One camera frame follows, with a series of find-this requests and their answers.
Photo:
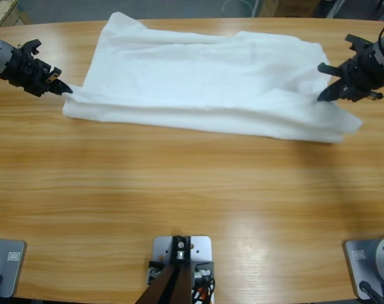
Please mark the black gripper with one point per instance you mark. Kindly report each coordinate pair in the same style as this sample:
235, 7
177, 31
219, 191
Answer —
25, 73
365, 76

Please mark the white T-shirt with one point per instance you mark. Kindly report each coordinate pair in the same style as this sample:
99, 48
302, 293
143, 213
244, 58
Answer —
195, 79

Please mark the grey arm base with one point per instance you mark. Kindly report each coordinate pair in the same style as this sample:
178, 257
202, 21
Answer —
359, 263
8, 269

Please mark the grey metal stand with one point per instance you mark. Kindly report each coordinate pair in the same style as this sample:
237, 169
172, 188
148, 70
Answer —
334, 8

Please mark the dark brown cardboard box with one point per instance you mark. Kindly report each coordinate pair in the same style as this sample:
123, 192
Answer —
294, 6

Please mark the dark grey chair base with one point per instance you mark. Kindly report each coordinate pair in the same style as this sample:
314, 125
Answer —
383, 11

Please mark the light wooden pallet stack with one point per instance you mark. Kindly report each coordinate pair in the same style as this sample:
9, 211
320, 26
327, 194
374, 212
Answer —
5, 12

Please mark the light brown cardboard box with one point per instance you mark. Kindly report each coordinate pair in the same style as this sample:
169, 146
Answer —
267, 8

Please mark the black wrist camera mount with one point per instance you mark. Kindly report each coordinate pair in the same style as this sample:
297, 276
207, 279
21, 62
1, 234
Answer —
30, 46
357, 42

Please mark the white mount block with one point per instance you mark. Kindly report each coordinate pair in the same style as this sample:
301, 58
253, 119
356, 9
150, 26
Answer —
201, 250

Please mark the dark post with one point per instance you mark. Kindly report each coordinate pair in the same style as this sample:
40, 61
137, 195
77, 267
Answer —
174, 285

